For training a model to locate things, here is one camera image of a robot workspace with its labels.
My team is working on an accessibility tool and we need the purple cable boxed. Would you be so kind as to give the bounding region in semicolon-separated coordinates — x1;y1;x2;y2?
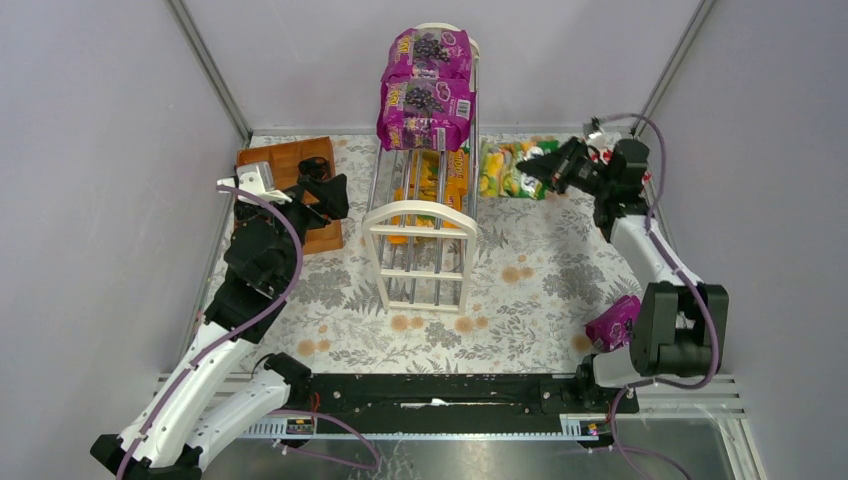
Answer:
115;184;306;480
592;112;722;480

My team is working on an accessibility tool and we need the purple grape candy bag front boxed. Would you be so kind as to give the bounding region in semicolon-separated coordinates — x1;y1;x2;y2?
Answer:
376;77;476;151

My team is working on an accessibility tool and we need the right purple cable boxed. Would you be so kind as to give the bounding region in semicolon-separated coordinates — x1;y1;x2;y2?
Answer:
592;112;722;480

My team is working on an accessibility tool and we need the red white heart bag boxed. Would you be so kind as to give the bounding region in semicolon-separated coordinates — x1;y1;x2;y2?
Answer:
590;147;652;190

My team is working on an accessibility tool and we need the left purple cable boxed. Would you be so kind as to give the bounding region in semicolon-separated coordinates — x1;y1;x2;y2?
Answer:
115;184;306;480

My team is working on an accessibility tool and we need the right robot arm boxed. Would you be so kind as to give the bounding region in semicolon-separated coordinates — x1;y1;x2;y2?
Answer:
517;137;729;413

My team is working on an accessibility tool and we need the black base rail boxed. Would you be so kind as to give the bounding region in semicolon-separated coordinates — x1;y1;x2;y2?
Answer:
282;373;639;437

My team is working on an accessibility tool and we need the yellow green candy bag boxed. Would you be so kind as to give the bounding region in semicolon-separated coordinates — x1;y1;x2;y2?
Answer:
478;140;560;200

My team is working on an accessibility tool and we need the cream and metal shelf rack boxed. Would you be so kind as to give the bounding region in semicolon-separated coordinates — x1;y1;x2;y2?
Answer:
361;22;481;315

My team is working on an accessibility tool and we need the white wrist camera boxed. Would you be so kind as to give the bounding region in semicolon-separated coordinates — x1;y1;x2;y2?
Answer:
583;117;609;150
216;161;293;204

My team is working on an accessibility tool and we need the purple grape candy bag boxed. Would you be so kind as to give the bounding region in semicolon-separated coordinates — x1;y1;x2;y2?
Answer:
584;295;641;353
381;27;474;82
376;77;476;151

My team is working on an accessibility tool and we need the orange candy bag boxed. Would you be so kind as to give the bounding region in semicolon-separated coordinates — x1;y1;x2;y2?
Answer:
411;149;469;197
387;185;468;246

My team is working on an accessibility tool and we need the brown wooden compartment tray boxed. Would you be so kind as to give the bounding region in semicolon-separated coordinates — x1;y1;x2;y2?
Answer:
236;137;344;255

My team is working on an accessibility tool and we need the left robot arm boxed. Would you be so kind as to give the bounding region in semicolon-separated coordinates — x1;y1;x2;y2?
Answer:
90;162;349;479

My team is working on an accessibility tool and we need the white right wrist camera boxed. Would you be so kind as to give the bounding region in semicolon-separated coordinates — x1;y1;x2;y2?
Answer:
583;117;609;150

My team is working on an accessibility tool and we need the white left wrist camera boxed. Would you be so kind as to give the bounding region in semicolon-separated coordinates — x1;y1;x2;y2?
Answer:
216;161;293;204

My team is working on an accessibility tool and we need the floral table mat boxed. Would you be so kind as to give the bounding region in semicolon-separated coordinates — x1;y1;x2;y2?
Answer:
235;135;641;373

